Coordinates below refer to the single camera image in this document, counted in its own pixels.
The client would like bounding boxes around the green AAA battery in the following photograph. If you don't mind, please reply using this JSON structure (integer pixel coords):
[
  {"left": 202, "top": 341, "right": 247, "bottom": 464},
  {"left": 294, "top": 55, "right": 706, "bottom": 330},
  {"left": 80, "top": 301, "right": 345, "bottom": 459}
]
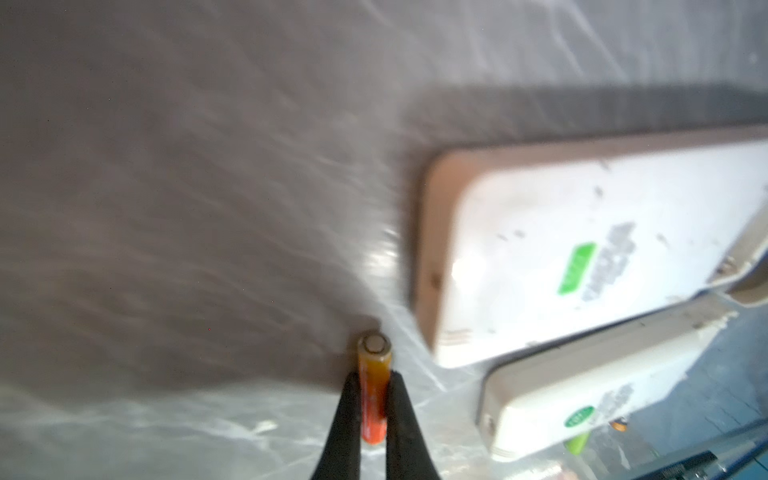
[{"left": 564, "top": 432, "right": 591, "bottom": 456}]

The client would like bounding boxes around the black gold AAA battery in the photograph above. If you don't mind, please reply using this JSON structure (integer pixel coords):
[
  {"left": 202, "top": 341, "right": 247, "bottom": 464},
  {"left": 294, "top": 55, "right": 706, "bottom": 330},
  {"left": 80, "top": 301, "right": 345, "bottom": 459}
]
[{"left": 610, "top": 417, "right": 628, "bottom": 432}]

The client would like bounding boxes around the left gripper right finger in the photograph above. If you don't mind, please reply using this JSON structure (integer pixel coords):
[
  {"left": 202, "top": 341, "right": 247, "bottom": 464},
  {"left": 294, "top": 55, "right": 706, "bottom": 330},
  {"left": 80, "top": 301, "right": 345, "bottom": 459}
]
[{"left": 386, "top": 372, "right": 440, "bottom": 480}]

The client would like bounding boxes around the white remote control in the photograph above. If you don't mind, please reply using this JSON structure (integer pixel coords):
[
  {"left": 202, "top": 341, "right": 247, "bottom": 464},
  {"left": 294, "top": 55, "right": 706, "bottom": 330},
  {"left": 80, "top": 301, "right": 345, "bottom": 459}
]
[
  {"left": 478, "top": 295, "right": 738, "bottom": 462},
  {"left": 414, "top": 125, "right": 767, "bottom": 368}
]

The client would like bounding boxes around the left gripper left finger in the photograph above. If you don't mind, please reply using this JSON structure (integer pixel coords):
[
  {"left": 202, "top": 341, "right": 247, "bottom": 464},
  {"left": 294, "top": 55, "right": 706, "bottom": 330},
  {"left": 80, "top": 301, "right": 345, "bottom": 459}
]
[{"left": 311, "top": 372, "right": 361, "bottom": 480}]

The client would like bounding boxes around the orange yellow AAA battery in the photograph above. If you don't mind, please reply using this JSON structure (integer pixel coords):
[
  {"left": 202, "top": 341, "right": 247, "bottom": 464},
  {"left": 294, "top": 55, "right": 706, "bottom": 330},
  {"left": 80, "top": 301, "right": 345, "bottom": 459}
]
[{"left": 357, "top": 332, "right": 392, "bottom": 445}]

